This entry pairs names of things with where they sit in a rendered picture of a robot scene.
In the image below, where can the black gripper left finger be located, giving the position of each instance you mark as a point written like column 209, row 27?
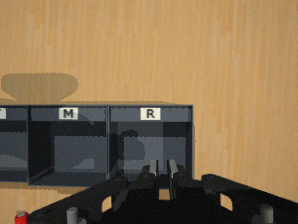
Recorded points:
column 85, row 207

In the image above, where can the red aa battery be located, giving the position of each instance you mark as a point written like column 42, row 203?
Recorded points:
column 21, row 218

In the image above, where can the dark grey three-compartment bin rack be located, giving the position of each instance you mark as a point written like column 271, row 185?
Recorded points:
column 78, row 145

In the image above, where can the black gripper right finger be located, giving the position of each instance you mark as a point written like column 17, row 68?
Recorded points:
column 248, row 203

